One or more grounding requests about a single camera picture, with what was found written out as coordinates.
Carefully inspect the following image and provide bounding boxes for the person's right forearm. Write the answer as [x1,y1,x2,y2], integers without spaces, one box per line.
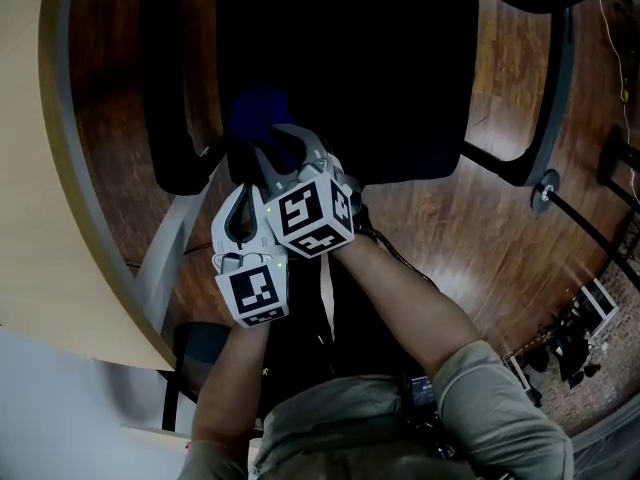
[332,235,481,377]

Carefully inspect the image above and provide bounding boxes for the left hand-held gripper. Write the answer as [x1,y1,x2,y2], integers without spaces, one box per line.
[210,183,293,330]

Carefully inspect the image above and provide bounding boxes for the person's grey-green sweatshirt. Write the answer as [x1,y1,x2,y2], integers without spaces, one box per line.
[177,340,575,480]

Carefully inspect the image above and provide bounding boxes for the white frame rack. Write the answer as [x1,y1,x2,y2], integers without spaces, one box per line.
[578,276,621,337]

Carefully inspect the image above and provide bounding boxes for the black chair armrest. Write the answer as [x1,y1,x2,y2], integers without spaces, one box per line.
[462,5,576,188]
[137,0,236,197]

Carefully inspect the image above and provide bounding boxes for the person's left forearm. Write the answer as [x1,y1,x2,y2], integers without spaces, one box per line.
[189,317,274,449]

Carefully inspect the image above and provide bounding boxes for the black braided cord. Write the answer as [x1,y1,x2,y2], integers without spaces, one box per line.
[359,212,439,289]

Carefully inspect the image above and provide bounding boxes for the black chair seat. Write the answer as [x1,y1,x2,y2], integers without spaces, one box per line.
[214,0,481,187]

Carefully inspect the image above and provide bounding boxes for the yellow-white floor cable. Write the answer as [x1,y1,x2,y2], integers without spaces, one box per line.
[597,0,640,194]

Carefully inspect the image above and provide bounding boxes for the black pole with round base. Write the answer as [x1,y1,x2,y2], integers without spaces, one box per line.
[530,169,640,279]

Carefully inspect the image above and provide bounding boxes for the grey metal desk leg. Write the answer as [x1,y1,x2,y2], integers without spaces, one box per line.
[134,187,221,337]

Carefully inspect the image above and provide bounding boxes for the blue cloth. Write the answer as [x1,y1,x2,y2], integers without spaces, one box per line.
[227,83,301,174]

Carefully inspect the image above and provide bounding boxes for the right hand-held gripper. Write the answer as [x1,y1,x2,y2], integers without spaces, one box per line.
[252,122,364,260]

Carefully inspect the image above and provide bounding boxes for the small screen device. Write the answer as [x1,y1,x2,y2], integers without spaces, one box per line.
[409,375,437,407]

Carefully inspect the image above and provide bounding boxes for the person's black trousers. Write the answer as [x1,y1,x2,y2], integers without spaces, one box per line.
[259,255,436,419]

